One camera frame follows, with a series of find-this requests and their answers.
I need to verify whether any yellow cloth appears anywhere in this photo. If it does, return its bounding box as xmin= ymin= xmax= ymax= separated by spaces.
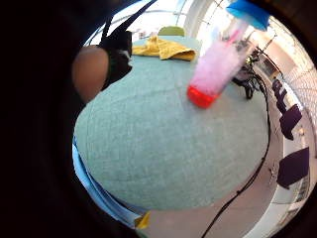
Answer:
xmin=132 ymin=35 xmax=197 ymax=61

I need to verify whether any pink bottle with blue cap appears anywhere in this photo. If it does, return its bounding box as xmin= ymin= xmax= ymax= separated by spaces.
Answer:
xmin=186 ymin=0 xmax=271 ymax=109

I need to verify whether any dark purple chair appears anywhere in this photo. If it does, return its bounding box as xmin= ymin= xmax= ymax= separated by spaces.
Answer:
xmin=278 ymin=103 xmax=303 ymax=141
xmin=271 ymin=77 xmax=289 ymax=114
xmin=275 ymin=147 xmax=311 ymax=190

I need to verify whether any small yellow tag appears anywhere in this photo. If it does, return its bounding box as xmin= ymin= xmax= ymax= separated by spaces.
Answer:
xmin=134 ymin=211 xmax=152 ymax=230

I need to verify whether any black tripod stand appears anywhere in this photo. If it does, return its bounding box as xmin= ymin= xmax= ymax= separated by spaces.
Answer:
xmin=232 ymin=34 xmax=279 ymax=100

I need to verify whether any long black cable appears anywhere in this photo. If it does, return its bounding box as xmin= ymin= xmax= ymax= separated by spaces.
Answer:
xmin=200 ymin=76 xmax=272 ymax=238

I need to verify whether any teal table cloth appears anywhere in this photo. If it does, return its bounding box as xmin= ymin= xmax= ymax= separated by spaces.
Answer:
xmin=73 ymin=35 xmax=270 ymax=211

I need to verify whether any thin black glove cable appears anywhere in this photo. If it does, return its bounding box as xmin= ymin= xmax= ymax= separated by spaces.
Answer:
xmin=102 ymin=0 xmax=159 ymax=38

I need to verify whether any green chair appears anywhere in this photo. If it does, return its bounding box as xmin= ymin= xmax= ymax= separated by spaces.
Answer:
xmin=157 ymin=25 xmax=186 ymax=37

